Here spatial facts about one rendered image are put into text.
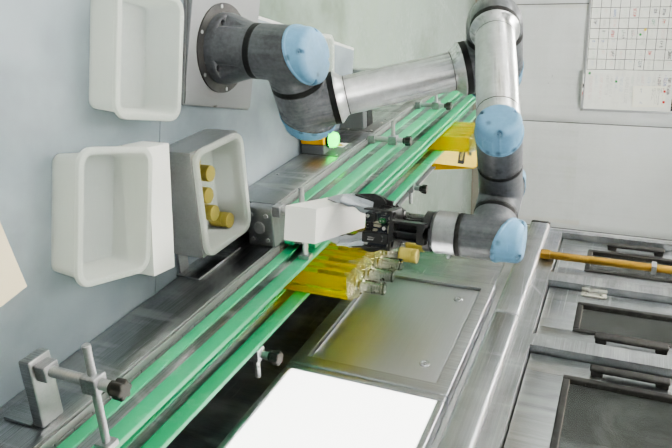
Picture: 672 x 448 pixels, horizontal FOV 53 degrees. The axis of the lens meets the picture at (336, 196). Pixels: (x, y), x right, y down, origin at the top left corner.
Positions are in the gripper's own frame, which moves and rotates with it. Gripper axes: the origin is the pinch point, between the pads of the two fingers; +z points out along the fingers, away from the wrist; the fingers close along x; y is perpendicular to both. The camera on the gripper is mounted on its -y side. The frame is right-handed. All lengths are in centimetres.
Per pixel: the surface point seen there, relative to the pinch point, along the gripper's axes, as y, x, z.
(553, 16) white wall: -596, -138, 33
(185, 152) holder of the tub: 9.6, -10.6, 27.6
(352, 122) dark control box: -78, -19, 30
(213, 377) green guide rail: 15.8, 29.2, 15.1
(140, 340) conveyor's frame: 23.9, 21.9, 25.2
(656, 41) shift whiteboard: -601, -114, -63
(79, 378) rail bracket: 49, 18, 15
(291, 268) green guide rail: -11.9, 13.9, 14.5
